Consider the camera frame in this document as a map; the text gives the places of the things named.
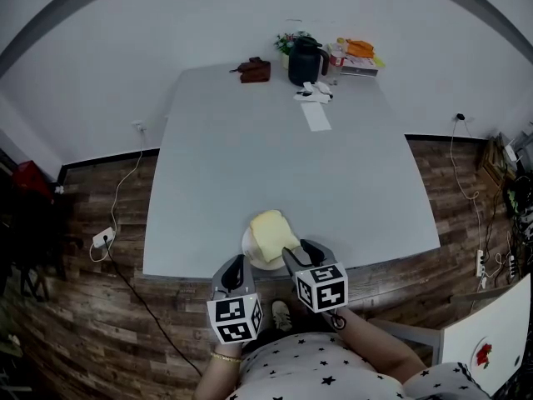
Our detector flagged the person's star print shirt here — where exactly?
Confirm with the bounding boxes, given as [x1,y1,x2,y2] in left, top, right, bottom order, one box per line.
[226,332,493,400]

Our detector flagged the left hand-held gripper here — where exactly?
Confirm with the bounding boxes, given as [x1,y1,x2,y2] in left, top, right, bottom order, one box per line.
[207,254,265,345]

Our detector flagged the crumpled white paper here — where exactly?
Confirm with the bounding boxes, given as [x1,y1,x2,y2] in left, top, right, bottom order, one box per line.
[292,81,335,105]

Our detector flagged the yellow bread slice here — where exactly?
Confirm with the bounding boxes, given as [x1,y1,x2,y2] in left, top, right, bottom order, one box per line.
[249,209,301,264]

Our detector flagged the white charger cable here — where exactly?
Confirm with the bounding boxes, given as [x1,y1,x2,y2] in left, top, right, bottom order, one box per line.
[451,118,486,291]

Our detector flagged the person's white shoe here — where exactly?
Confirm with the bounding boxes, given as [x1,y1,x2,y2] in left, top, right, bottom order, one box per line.
[271,300,293,333]

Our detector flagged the white flat box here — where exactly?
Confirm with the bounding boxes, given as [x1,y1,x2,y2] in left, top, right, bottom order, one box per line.
[339,53,386,78]

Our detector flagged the person's left forearm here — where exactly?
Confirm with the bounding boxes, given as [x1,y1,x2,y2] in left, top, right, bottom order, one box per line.
[192,341,243,400]

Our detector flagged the small potted plant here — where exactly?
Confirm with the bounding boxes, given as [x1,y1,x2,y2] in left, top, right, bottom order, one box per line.
[273,30,312,70]

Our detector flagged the white table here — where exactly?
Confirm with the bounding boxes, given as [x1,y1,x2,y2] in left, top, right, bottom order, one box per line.
[368,272,532,396]

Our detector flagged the pile of black equipment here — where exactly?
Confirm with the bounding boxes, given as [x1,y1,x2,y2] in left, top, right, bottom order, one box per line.
[501,171,533,241]

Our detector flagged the small white fruit plate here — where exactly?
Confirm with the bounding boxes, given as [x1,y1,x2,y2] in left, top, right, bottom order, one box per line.
[471,336,493,369]

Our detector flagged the black floor cable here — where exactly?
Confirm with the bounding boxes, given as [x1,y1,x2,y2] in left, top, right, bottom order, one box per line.
[104,238,204,377]

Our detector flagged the red box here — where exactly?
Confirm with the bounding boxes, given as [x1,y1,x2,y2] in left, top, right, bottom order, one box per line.
[11,160,54,202]

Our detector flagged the black chair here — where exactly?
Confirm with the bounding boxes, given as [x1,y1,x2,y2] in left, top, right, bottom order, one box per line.
[0,189,84,306]

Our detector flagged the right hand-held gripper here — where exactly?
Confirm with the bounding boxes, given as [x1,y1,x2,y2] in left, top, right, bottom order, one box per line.
[281,238,349,313]

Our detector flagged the black gripper wrist strap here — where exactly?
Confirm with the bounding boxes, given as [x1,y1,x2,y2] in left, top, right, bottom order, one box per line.
[327,309,348,332]

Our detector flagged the white power strip cable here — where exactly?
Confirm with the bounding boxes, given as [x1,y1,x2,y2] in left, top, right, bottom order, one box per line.
[88,126,146,263]

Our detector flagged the white router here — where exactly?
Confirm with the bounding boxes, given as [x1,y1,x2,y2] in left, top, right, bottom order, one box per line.
[501,137,526,170]

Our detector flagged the wooden crate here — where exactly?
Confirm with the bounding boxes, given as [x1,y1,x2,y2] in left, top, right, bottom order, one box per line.
[478,133,517,189]

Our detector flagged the white paper sheet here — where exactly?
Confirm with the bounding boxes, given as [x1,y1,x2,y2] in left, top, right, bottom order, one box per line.
[300,102,332,133]

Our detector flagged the grey rectangular table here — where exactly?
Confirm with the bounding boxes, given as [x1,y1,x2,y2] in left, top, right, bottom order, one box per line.
[142,59,442,282]

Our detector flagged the orange cloth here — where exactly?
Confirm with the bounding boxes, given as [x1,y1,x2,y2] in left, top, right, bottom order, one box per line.
[345,38,376,59]

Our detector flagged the white round plate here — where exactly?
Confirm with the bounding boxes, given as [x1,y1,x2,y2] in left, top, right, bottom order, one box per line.
[241,225,293,272]

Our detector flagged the dark red pouch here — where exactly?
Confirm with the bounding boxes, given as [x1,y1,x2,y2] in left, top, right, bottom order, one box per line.
[229,56,272,84]

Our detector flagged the person's right forearm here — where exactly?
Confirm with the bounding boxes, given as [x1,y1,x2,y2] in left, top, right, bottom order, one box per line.
[332,306,429,385]

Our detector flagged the clear bottle red label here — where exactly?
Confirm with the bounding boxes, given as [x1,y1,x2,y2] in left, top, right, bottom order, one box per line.
[329,41,347,78]

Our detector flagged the black thermos jug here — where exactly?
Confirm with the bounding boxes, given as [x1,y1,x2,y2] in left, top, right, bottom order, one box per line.
[287,35,331,88]

